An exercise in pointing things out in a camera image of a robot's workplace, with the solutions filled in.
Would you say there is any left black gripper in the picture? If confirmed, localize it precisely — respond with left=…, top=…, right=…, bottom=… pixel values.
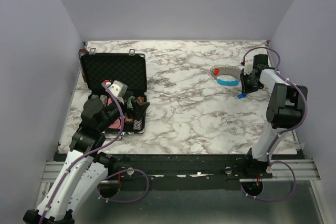
left=99, top=91, right=150, bottom=132

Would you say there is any blue tagged key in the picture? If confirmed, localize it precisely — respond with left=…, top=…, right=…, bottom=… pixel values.
left=237, top=93, right=246, bottom=99

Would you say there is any grey blue spiral keyring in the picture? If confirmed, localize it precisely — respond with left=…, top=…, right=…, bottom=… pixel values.
left=209, top=65, right=241, bottom=86

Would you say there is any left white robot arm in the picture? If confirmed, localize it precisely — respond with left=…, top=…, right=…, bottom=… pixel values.
left=23, top=90, right=150, bottom=223

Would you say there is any green poker chip stack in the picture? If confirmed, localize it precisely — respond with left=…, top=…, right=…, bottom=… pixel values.
left=127, top=96, right=137, bottom=116

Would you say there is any pink playing card deck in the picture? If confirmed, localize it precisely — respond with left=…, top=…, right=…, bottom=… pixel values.
left=108, top=118, right=121, bottom=130

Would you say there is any black poker chip case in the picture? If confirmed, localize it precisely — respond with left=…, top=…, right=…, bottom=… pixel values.
left=78, top=49, right=149, bottom=134

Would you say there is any purple poker chip stack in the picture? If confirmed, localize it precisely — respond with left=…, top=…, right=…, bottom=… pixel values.
left=91, top=94, right=108, bottom=106

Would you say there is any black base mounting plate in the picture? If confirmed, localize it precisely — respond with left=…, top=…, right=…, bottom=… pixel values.
left=52, top=152, right=276, bottom=192

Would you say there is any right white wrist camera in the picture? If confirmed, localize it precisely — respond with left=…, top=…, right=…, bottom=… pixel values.
left=243, top=60, right=253, bottom=75

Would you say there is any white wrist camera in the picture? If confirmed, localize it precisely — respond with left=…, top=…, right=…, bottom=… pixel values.
left=243, top=60, right=253, bottom=75
left=109, top=80, right=128, bottom=103

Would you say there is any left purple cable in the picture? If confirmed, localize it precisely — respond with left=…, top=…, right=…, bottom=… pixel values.
left=38, top=81, right=150, bottom=224

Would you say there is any purple cable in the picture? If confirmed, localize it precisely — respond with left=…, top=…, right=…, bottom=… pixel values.
left=240, top=47, right=308, bottom=202
left=38, top=81, right=150, bottom=224

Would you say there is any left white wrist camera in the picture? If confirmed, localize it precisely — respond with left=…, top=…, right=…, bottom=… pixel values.
left=109, top=80, right=128, bottom=103

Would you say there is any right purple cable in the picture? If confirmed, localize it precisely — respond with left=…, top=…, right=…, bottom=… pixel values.
left=240, top=47, right=308, bottom=202

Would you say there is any aluminium rail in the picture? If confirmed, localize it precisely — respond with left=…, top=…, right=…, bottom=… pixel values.
left=41, top=159, right=321, bottom=183

